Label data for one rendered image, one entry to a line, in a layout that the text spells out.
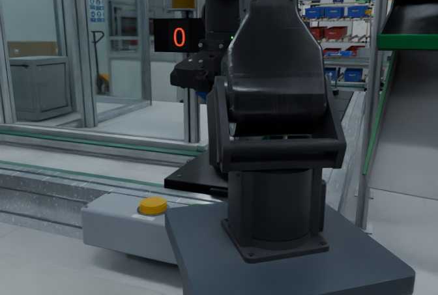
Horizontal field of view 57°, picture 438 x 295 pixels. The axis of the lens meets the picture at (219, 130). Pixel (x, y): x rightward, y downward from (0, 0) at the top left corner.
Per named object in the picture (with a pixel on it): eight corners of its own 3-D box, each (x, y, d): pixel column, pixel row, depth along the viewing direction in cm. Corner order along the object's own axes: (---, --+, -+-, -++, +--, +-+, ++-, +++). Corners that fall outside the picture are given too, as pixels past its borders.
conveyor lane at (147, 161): (302, 264, 63) (306, 204, 61) (-68, 190, 93) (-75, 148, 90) (324, 196, 89) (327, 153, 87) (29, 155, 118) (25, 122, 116)
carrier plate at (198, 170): (305, 211, 61) (306, 198, 61) (163, 189, 69) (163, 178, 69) (324, 164, 83) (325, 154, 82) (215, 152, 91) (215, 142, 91)
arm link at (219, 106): (344, 176, 27) (351, 82, 26) (212, 181, 27) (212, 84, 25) (312, 149, 34) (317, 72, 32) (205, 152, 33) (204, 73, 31)
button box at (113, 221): (211, 273, 54) (210, 230, 52) (82, 244, 61) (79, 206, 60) (229, 248, 60) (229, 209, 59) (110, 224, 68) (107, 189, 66)
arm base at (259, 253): (246, 264, 27) (248, 180, 26) (219, 222, 33) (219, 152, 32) (337, 249, 29) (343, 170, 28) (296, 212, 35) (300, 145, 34)
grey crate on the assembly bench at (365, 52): (386, 61, 556) (387, 48, 552) (355, 60, 575) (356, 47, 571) (388, 60, 582) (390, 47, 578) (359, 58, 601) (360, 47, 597)
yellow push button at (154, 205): (159, 222, 57) (158, 209, 57) (134, 217, 58) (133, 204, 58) (172, 211, 61) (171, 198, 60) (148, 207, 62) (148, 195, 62)
